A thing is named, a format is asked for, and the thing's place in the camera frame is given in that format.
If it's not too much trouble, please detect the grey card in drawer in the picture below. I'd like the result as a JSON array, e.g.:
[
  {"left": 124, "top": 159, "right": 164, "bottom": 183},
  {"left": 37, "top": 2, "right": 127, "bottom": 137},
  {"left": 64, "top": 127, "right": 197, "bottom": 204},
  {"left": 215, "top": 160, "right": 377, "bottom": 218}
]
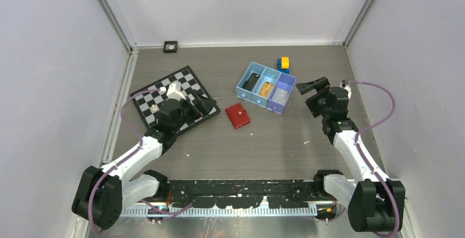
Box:
[{"left": 272, "top": 88, "right": 289, "bottom": 105}]

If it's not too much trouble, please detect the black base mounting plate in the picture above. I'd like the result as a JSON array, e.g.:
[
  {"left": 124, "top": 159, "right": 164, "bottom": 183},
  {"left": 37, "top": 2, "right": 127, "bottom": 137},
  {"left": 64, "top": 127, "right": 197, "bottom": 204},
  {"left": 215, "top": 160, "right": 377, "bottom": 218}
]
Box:
[{"left": 145, "top": 179, "right": 337, "bottom": 209}]

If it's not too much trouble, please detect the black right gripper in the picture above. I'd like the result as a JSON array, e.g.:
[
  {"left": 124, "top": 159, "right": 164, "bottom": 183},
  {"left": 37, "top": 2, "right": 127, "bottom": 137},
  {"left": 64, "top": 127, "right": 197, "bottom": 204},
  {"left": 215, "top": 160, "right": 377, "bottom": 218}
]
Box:
[{"left": 297, "top": 77, "right": 331, "bottom": 118}]

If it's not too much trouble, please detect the orange card in drawer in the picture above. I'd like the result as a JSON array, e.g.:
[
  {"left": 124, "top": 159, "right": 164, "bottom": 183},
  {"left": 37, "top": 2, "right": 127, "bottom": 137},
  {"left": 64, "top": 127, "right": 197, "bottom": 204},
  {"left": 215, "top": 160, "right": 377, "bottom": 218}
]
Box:
[{"left": 259, "top": 82, "right": 274, "bottom": 98}]

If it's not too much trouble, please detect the black square wall socket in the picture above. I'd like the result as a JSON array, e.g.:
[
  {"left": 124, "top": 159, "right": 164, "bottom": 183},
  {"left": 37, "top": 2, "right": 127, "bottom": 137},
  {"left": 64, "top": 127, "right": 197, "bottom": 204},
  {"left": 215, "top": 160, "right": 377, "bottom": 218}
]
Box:
[{"left": 163, "top": 41, "right": 178, "bottom": 53}]

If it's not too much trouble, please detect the blue orange toy block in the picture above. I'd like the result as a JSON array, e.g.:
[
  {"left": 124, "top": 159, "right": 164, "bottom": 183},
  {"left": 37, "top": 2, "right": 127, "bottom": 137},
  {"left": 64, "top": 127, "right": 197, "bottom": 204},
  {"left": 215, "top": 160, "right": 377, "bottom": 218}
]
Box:
[{"left": 277, "top": 56, "right": 290, "bottom": 74}]

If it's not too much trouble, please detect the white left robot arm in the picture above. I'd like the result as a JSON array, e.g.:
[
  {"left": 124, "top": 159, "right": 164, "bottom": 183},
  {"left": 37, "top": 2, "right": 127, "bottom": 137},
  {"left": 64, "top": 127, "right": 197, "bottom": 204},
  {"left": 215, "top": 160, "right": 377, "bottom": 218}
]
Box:
[{"left": 71, "top": 91, "right": 217, "bottom": 230}]

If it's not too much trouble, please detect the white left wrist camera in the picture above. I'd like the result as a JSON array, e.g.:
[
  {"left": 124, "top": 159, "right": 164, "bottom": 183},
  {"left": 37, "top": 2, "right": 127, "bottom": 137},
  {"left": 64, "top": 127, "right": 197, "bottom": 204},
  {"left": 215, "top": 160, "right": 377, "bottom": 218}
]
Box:
[{"left": 166, "top": 81, "right": 186, "bottom": 101}]

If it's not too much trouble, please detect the black card in drawer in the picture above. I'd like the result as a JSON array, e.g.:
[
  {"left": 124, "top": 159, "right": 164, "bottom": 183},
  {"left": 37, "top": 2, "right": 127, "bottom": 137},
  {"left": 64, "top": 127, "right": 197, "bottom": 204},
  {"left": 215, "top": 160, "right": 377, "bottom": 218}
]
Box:
[{"left": 242, "top": 72, "right": 260, "bottom": 92}]

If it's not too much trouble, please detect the red leather card holder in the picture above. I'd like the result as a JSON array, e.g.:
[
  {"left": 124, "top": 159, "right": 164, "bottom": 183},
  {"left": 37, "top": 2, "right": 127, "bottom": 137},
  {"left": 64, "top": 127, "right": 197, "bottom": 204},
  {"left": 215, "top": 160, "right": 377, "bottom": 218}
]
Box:
[{"left": 225, "top": 103, "right": 251, "bottom": 129}]

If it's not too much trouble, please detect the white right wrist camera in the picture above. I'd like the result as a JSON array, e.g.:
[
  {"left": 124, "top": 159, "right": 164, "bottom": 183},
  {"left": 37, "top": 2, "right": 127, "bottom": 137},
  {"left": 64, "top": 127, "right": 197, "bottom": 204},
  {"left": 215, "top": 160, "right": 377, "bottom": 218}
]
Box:
[{"left": 339, "top": 80, "right": 351, "bottom": 99}]

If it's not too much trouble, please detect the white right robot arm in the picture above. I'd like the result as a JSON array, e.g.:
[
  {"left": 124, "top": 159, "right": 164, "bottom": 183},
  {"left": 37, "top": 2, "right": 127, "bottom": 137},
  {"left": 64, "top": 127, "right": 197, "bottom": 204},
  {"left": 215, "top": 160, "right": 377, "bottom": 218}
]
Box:
[{"left": 296, "top": 77, "right": 406, "bottom": 237}]

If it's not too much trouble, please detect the purple drawer box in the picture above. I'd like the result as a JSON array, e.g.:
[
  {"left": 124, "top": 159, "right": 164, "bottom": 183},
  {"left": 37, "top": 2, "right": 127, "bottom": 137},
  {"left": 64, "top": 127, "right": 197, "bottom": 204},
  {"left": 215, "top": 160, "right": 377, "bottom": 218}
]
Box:
[{"left": 266, "top": 73, "right": 297, "bottom": 114}]

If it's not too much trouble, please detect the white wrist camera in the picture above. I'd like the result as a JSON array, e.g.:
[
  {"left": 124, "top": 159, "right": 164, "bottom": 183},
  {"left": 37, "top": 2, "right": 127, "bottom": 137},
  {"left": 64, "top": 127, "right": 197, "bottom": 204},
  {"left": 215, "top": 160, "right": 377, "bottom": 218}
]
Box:
[
  {"left": 166, "top": 81, "right": 186, "bottom": 101},
  {"left": 339, "top": 80, "right": 351, "bottom": 99}
]

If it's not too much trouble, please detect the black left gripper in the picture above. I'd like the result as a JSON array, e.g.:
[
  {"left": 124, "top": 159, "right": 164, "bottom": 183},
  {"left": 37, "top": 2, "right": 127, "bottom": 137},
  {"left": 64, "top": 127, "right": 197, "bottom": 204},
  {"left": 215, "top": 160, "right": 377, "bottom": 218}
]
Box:
[{"left": 172, "top": 90, "right": 215, "bottom": 132}]

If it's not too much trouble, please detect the light blue left drawer box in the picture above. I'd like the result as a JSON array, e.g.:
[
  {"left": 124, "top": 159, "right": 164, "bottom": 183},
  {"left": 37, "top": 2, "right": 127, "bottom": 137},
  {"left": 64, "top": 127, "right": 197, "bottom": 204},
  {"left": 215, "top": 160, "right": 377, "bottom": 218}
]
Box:
[{"left": 236, "top": 62, "right": 265, "bottom": 101}]

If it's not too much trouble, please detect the black white chessboard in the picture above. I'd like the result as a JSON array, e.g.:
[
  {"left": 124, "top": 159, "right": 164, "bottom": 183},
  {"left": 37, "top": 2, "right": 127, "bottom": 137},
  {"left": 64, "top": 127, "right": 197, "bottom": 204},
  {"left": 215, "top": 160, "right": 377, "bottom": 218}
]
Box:
[{"left": 131, "top": 66, "right": 221, "bottom": 136}]

